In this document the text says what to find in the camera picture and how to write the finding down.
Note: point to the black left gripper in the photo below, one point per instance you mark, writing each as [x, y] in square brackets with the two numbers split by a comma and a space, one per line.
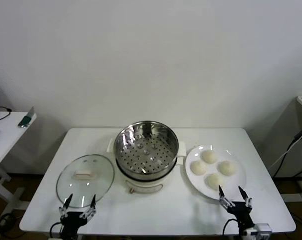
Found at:
[72, 220]

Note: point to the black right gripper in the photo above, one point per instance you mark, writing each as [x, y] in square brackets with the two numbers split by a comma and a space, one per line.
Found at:
[240, 212]

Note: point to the round glass pot lid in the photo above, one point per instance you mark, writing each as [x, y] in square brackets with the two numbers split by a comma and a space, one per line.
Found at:
[90, 186]

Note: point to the white steamed baozi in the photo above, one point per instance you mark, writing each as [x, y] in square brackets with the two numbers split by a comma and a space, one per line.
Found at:
[214, 180]
[228, 168]
[199, 167]
[209, 156]

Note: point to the perforated steel steamer basket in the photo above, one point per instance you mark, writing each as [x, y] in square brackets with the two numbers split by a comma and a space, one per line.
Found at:
[150, 152]

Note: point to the round white plate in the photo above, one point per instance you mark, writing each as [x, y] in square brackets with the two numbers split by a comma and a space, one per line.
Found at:
[231, 186]

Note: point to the white electric cooker base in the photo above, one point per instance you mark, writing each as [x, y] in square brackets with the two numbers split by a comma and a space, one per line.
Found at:
[143, 186]

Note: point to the white side table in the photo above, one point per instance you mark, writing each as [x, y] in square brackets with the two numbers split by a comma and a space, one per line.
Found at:
[8, 135]

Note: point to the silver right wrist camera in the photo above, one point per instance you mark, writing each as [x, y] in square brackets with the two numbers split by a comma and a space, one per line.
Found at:
[263, 228]

